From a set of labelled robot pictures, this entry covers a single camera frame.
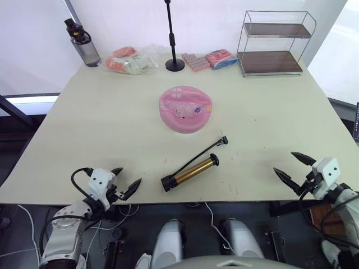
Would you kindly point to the two-tier metal wood shelf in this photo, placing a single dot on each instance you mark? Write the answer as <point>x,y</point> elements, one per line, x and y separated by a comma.
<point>269,63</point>

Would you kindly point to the gold and black hand pump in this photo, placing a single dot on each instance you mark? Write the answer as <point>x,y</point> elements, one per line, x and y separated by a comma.
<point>193,169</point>

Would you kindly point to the pink and blue package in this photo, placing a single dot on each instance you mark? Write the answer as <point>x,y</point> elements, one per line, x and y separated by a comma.
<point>221,59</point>

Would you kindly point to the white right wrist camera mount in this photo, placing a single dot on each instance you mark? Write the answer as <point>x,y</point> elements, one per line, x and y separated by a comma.
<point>328,171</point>

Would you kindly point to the clear plastic bag orange items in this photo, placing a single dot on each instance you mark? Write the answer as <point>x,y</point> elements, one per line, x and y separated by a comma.
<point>131,61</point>

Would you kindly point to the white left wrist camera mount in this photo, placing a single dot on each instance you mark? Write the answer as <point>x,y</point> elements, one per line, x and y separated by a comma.
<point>99,179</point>

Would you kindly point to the grey water bottle black lid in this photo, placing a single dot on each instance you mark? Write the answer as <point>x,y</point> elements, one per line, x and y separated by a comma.
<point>87,50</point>

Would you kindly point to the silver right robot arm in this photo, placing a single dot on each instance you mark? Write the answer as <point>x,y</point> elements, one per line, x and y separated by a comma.
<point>349,204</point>

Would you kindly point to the black pole stand round base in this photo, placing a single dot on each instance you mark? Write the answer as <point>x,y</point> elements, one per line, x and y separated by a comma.
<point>174,65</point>

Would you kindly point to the silver right robot leg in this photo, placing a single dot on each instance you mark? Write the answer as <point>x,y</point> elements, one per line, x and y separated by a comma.
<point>241,241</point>

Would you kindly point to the brown wooden board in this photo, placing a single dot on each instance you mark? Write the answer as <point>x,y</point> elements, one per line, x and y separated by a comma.
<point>328,221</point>

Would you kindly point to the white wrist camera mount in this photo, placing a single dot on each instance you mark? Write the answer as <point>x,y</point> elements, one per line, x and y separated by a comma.
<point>99,179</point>
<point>328,171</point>

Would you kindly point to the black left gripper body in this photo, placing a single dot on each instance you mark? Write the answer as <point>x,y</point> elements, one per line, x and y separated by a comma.
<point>115,193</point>

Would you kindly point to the pink deflated ball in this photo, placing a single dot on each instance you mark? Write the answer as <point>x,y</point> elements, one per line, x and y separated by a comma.
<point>185,117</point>

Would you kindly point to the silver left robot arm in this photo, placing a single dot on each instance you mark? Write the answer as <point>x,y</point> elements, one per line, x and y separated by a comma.
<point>64,224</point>

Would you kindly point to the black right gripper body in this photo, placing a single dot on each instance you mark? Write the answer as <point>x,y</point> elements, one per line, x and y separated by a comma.
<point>310,182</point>

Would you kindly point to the silver robot leg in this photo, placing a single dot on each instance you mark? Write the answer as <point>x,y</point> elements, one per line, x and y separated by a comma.
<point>241,241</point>
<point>168,243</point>

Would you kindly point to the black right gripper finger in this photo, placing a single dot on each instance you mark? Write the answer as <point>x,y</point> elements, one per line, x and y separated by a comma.
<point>286,178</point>
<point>304,158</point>

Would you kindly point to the grey robot torso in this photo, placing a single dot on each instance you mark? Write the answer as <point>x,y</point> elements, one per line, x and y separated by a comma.
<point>230,263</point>

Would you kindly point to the silver left robot leg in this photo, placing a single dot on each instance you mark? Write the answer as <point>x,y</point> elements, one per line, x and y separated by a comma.
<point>168,243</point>

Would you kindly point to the dark monitor screen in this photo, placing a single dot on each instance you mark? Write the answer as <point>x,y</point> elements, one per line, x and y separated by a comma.
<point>357,123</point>

